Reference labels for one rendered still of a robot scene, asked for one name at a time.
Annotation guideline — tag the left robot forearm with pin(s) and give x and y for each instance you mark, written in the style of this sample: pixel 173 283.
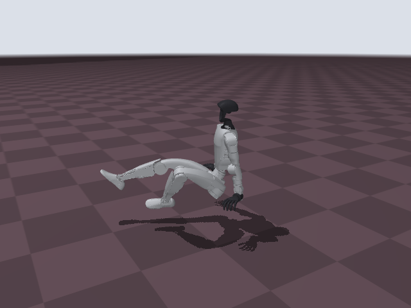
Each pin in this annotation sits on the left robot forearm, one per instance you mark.
pixel 237 183

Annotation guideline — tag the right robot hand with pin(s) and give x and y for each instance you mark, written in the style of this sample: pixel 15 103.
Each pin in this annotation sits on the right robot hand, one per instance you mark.
pixel 209 166

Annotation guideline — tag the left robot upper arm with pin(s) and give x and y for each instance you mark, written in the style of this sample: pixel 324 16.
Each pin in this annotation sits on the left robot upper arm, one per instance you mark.
pixel 231 144

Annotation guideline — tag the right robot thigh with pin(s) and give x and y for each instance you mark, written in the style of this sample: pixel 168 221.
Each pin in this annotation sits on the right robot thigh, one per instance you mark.
pixel 162 166

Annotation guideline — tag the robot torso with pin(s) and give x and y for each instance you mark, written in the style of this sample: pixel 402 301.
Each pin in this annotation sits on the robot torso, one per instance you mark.
pixel 221 157

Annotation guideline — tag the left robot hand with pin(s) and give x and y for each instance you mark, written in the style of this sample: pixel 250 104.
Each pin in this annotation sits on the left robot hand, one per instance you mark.
pixel 233 200

